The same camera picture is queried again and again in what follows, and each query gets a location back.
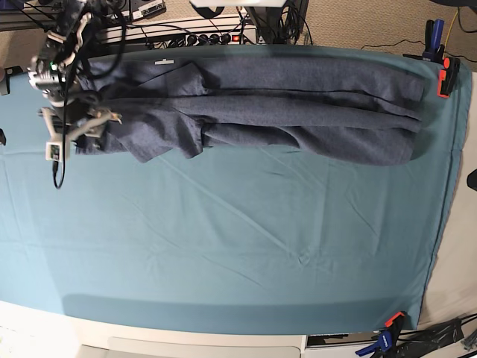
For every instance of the power strip with red switch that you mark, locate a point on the power strip with red switch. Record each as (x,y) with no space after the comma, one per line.
(247,36)

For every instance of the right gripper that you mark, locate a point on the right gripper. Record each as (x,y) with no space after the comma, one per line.
(88,131)

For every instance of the blue-grey heathered T-shirt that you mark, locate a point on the blue-grey heathered T-shirt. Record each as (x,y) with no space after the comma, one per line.
(352,110)

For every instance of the black plastic bag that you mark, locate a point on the black plastic bag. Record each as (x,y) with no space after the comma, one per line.
(431,339)

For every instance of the blue clamp top right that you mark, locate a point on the blue clamp top right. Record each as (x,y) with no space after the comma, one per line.
(433,48)

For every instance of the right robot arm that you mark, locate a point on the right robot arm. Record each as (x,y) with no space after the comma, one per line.
(74,70)

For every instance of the blue orange clamp bottom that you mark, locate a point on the blue orange clamp bottom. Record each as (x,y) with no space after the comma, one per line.
(387,338)

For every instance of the teal table cloth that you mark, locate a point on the teal table cloth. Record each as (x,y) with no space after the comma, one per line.
(237,240)

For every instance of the black clamp left edge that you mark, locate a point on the black clamp left edge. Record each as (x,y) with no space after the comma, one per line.
(5,75)

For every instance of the orange black clamp top right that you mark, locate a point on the orange black clamp top right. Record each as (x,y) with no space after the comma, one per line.
(448,76)

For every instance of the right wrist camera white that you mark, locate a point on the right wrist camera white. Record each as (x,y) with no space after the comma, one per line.
(57,151)

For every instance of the aluminium frame rail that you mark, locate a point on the aluminium frame rail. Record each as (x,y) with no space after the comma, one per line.
(16,20)

